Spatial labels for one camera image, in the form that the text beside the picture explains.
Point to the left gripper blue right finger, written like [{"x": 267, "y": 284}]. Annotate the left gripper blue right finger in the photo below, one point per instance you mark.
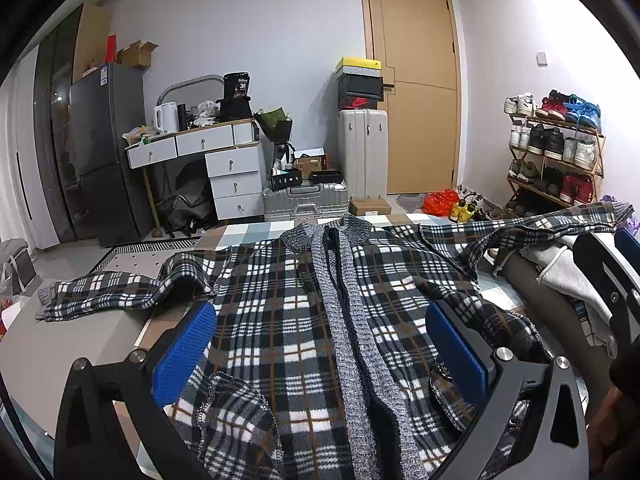
[{"x": 551, "y": 442}]

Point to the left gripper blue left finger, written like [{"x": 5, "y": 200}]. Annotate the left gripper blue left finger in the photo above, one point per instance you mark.
[{"x": 89, "y": 440}]

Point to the black white plaid cardigan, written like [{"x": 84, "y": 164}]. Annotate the black white plaid cardigan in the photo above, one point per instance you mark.
[{"x": 321, "y": 366}]

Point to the grey white clothes pile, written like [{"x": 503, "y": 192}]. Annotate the grey white clothes pile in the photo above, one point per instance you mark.
[{"x": 557, "y": 270}]

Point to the white patterned floor mat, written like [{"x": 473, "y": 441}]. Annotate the white patterned floor mat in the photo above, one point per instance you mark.
[{"x": 144, "y": 258}]

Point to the wooden shoe rack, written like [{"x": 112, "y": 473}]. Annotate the wooden shoe rack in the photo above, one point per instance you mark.
[{"x": 554, "y": 164}]

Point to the black bag under desk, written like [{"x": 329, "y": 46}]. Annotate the black bag under desk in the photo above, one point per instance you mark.
[{"x": 191, "y": 208}]

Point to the yellow shoes on floor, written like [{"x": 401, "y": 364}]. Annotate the yellow shoes on floor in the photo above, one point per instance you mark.
[{"x": 463, "y": 211}]

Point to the orange plastic bag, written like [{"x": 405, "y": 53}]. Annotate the orange plastic bag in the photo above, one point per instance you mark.
[{"x": 439, "y": 204}]

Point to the plaid bed sheet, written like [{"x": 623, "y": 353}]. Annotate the plaid bed sheet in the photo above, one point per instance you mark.
[{"x": 496, "y": 290}]

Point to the white drawer desk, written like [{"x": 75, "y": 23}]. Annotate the white drawer desk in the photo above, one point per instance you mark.
[{"x": 235, "y": 163}]

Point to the silver flat suitcase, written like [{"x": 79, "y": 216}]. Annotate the silver flat suitcase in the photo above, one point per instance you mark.
[{"x": 308, "y": 200}]

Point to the white electric kettle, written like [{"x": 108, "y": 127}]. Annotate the white electric kettle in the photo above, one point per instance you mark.
[{"x": 166, "y": 118}]

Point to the brown cardboard box on floor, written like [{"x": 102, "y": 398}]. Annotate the brown cardboard box on floor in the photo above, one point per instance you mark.
[{"x": 369, "y": 207}]

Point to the black refrigerator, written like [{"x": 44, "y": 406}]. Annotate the black refrigerator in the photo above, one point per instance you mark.
[{"x": 105, "y": 105}]

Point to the white upright suitcase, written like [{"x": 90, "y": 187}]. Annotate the white upright suitcase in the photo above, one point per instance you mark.
[{"x": 362, "y": 137}]

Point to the stacked shoe boxes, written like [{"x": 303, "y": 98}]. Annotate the stacked shoe boxes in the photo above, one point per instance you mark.
[{"x": 359, "y": 83}]

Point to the cardboard box on refrigerator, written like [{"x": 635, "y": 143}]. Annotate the cardboard box on refrigerator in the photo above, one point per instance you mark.
[{"x": 137, "y": 55}]

